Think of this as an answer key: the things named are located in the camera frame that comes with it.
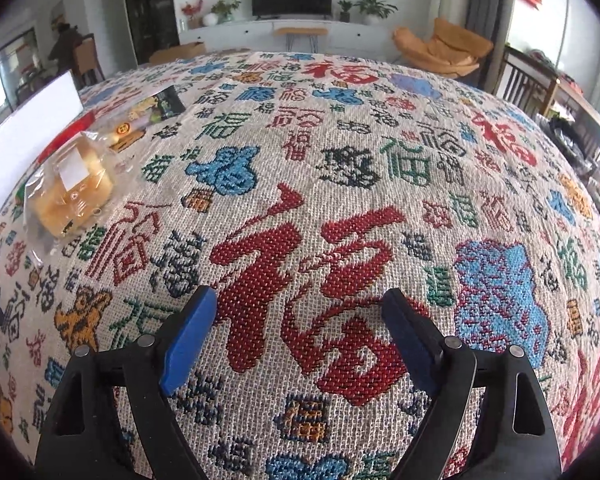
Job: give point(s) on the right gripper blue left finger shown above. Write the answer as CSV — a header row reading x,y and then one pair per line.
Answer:
x,y
182,336

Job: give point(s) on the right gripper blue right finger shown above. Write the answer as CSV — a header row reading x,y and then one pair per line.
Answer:
x,y
417,339

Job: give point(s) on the red snack packet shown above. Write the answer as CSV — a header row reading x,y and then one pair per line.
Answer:
x,y
83,123

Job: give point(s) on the black clear Astart snack packet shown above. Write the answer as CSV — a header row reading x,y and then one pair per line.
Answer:
x,y
159,107

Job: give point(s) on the bread in clear bag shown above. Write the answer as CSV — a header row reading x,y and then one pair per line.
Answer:
x,y
74,186

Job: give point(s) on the white cardboard box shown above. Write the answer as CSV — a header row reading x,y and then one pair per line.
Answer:
x,y
32,126

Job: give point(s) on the patterned fu character blanket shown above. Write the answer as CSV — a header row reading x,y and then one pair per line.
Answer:
x,y
301,187

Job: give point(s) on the yellow cake slice packet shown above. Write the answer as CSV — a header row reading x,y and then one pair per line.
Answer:
x,y
123,137

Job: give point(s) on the brown dining chair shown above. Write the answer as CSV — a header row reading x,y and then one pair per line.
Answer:
x,y
86,62

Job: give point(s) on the person in dark clothes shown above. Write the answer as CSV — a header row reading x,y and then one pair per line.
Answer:
x,y
62,51

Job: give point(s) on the brown cardboard box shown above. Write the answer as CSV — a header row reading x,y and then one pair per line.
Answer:
x,y
181,52

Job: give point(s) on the dark wooden chair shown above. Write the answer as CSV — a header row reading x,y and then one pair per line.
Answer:
x,y
526,83

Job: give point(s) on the orange lounge chair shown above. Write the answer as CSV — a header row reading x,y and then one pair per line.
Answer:
x,y
452,51

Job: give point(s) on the green plant with white vase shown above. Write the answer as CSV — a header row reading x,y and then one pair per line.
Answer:
x,y
221,12

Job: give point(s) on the red flower vase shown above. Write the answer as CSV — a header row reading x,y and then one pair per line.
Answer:
x,y
192,13

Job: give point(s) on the small wooden stool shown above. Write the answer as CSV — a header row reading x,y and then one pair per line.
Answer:
x,y
312,34

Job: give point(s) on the white tv cabinet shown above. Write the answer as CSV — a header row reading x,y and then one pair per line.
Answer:
x,y
349,39

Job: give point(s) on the dark display cabinet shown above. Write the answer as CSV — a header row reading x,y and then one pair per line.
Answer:
x,y
152,25

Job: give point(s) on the small potted plant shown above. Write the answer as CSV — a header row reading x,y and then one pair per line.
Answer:
x,y
345,7

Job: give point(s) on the green potted plant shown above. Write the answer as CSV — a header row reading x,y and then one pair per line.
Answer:
x,y
375,11

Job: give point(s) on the grey curtain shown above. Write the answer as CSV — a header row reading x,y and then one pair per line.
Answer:
x,y
490,19

